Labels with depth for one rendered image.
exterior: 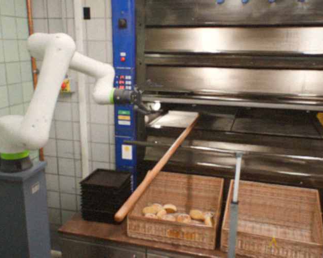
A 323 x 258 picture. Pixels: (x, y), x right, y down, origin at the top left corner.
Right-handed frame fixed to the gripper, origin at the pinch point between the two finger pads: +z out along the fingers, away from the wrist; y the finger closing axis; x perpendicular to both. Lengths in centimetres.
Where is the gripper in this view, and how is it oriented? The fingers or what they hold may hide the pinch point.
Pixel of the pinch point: (160, 99)
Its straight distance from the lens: 188.5
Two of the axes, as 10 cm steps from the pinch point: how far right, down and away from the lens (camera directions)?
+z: 9.6, 0.7, -2.6
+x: -2.7, 2.3, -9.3
